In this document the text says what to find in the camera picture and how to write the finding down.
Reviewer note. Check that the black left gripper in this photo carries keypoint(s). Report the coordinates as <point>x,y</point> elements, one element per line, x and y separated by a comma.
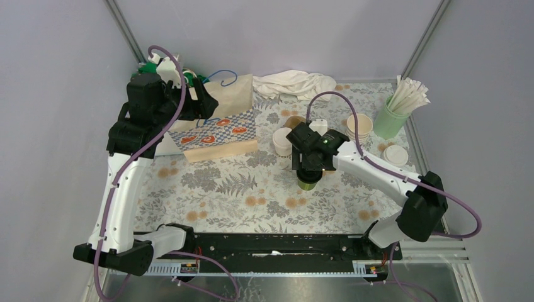
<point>202,107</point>

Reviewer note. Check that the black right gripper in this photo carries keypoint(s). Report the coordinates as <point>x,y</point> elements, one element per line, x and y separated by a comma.
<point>305,163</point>

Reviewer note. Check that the white coffee lid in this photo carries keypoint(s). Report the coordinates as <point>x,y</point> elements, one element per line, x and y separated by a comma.
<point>280,140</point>

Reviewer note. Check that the green paper coffee cup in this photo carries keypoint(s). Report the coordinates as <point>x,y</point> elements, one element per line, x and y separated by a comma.
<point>307,184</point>

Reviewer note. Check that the blue checkered paper bag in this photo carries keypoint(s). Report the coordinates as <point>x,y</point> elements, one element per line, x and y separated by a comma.
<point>230,131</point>

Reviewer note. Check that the stack of black paper cups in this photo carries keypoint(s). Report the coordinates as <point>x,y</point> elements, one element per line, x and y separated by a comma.
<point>359,127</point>

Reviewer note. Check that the black coffee lid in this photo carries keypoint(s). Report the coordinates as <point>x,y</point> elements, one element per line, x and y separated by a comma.
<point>302,173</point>

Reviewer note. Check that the white paper coffee cup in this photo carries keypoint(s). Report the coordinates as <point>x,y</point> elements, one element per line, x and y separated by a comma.
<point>286,154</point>

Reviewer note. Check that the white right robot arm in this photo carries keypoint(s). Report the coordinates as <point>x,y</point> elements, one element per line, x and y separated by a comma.
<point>421,207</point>

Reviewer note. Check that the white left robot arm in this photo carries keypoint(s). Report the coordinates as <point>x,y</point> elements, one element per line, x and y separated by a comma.
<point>151,104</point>

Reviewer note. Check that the stack of brown cup carriers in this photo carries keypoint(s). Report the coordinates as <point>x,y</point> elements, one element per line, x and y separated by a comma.
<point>294,121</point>

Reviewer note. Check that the green cloth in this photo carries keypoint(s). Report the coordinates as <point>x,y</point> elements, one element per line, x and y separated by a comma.
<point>151,68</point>

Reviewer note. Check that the floral tablecloth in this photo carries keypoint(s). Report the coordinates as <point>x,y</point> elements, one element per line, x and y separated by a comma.
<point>257,192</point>

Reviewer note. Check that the white cloth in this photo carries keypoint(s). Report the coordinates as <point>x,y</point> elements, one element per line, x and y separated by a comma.
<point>303,85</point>

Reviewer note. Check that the green straw holder cup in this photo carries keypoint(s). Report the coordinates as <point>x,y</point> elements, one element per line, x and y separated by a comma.
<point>388,124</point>

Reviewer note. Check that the stack of white lids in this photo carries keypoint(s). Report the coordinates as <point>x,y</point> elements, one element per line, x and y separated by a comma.
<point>395,155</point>

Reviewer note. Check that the bundle of white wrapped straws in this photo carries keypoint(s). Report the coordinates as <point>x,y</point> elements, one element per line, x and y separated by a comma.
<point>408,96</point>

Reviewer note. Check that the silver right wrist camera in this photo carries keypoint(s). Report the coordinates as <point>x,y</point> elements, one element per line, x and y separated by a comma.
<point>320,126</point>

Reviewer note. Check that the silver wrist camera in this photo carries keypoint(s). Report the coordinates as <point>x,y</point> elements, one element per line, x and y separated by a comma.
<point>166,69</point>
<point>320,126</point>

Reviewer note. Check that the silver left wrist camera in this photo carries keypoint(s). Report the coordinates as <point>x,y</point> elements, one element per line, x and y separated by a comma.
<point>166,69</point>

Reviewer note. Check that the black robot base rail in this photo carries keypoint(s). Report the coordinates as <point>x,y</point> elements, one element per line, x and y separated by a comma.
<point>281,253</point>

